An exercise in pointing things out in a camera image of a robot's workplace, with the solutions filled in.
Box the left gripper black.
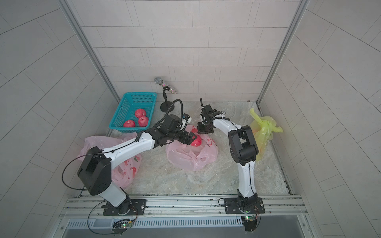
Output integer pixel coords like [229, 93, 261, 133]
[167, 126, 199, 144]

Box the red apple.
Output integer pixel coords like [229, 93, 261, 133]
[138, 116, 149, 128]
[191, 135, 202, 147]
[135, 109, 146, 119]
[123, 120, 136, 128]

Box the pink plastic bag back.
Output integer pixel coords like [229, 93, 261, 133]
[166, 125, 218, 171]

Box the pink plastic bag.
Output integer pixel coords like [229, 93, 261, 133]
[78, 132, 142, 189]
[166, 125, 218, 171]

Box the yellow-green plastic bag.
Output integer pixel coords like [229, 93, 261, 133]
[250, 108, 283, 160]

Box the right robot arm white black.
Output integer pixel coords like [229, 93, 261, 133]
[197, 100, 259, 213]

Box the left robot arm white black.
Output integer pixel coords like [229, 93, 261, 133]
[77, 99, 197, 215]

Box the microphone on black stand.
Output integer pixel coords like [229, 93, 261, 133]
[154, 77, 177, 113]

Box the teal plastic basket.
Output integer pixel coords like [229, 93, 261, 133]
[109, 92, 157, 133]

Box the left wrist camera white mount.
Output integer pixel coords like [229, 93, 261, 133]
[182, 114, 191, 123]

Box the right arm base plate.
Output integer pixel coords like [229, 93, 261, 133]
[221, 197, 266, 215]

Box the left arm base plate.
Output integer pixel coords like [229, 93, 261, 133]
[101, 199, 147, 216]

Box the right circuit board with cables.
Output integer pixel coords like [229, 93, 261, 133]
[241, 216, 258, 232]

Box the circuit board with cables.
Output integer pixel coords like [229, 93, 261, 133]
[112, 219, 135, 235]
[241, 216, 258, 232]

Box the left circuit board with cables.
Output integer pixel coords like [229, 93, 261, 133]
[112, 219, 135, 235]

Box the aluminium rail frame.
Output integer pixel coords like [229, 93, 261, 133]
[50, 193, 316, 238]

